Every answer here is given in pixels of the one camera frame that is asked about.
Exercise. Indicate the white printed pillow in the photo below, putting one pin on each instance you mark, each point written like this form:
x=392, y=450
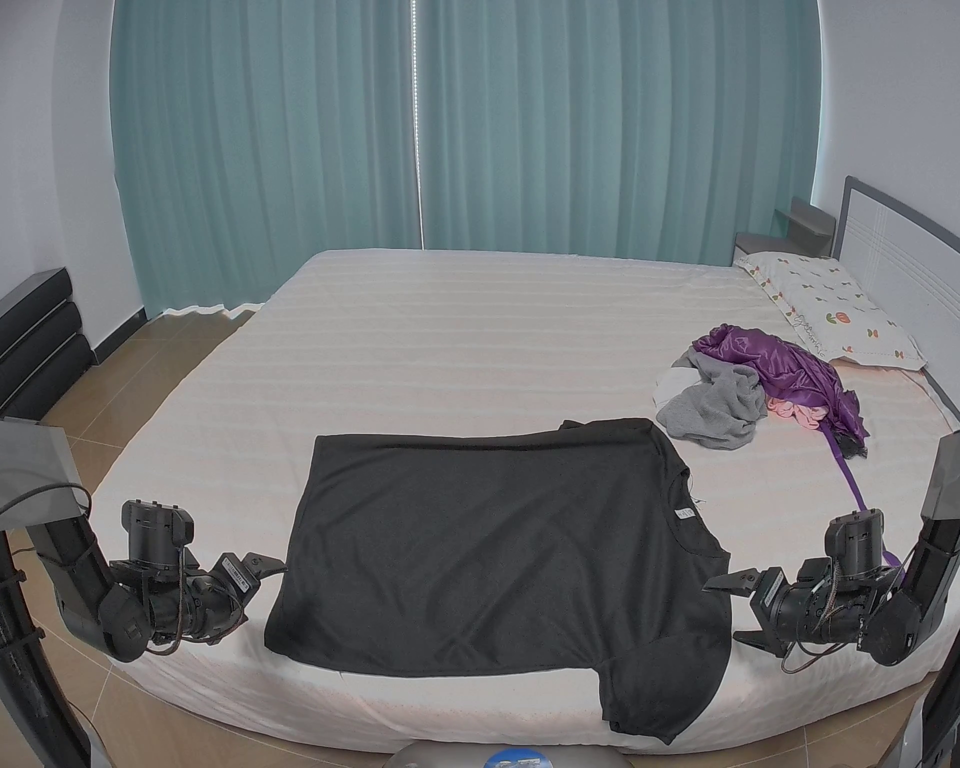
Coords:
x=825, y=304

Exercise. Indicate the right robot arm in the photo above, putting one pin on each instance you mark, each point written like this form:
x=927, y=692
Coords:
x=907, y=615

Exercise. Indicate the grey bedside table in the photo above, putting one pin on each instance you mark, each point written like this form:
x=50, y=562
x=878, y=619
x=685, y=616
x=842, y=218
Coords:
x=787, y=232

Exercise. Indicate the blue-green curtain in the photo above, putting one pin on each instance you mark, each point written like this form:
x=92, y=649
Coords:
x=600, y=127
x=262, y=150

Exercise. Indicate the bed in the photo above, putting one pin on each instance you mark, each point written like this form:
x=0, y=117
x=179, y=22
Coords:
x=450, y=345

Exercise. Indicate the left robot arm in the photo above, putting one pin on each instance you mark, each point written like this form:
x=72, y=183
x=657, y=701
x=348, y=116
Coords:
x=75, y=570

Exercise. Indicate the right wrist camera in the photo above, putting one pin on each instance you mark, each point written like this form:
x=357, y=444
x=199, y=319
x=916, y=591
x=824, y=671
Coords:
x=811, y=571

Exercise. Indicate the black T-shirt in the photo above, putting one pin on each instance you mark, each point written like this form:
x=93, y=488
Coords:
x=487, y=555

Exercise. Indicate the white garment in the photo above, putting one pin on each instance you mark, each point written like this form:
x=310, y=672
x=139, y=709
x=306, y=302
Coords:
x=672, y=386

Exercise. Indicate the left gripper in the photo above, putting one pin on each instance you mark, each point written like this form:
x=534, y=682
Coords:
x=238, y=577

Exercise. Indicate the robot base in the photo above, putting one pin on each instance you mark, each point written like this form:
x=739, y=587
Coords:
x=510, y=756

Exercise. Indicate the black chest of drawers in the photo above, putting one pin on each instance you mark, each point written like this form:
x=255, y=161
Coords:
x=41, y=345

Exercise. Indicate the pink garment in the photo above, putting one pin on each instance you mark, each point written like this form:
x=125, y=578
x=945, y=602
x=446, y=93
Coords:
x=791, y=411

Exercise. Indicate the grey garment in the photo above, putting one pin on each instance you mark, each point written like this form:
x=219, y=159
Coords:
x=712, y=409

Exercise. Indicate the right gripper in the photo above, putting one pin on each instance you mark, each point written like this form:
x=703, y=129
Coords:
x=766, y=600

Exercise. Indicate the purple satin garment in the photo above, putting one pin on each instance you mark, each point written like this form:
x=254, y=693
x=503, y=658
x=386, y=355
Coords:
x=780, y=360

